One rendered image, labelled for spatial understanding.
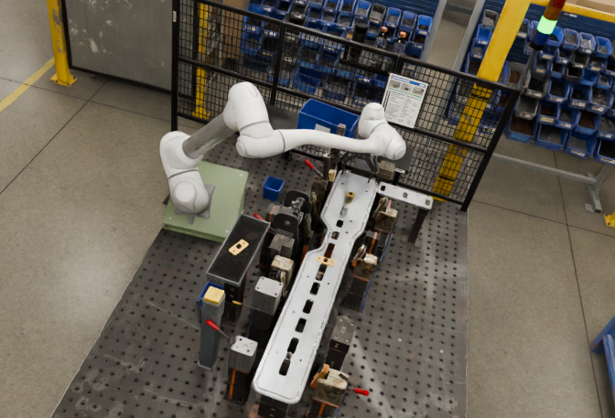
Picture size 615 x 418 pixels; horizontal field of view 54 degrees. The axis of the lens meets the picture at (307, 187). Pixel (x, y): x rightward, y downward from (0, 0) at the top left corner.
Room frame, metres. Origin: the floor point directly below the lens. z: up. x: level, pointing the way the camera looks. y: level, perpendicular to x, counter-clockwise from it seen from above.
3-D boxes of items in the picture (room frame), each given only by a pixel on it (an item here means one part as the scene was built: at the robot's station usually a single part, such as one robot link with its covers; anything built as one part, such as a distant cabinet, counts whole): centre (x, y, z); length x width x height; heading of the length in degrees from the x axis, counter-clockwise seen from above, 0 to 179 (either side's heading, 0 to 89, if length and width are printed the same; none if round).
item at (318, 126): (2.77, -0.04, 1.09); 0.30 x 0.17 x 0.13; 75
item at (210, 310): (1.41, 0.26, 0.92); 0.08 x 0.08 x 0.44; 81
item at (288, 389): (1.82, -0.15, 1.00); 1.38 x 0.22 x 0.02; 171
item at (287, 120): (2.77, -0.09, 1.01); 0.90 x 0.22 x 0.03; 81
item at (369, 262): (1.88, -0.33, 0.87); 0.12 x 0.09 x 0.35; 81
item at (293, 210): (1.98, 0.04, 0.94); 0.18 x 0.13 x 0.49; 171
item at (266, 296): (1.55, 0.07, 0.90); 0.13 x 0.10 x 0.41; 81
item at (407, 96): (2.84, -0.41, 1.30); 0.23 x 0.02 x 0.31; 81
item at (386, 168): (2.56, -0.39, 0.88); 0.08 x 0.08 x 0.36; 81
